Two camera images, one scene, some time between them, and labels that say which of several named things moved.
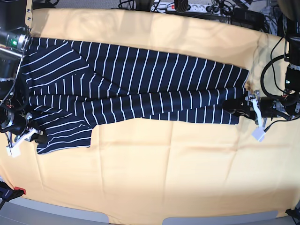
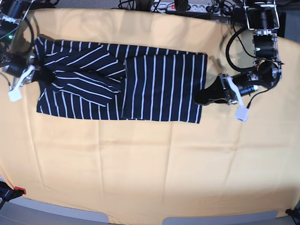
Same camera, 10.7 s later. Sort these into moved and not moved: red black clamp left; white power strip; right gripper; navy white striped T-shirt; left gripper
Moved: right gripper; navy white striped T-shirt; left gripper
Not moved: red black clamp left; white power strip
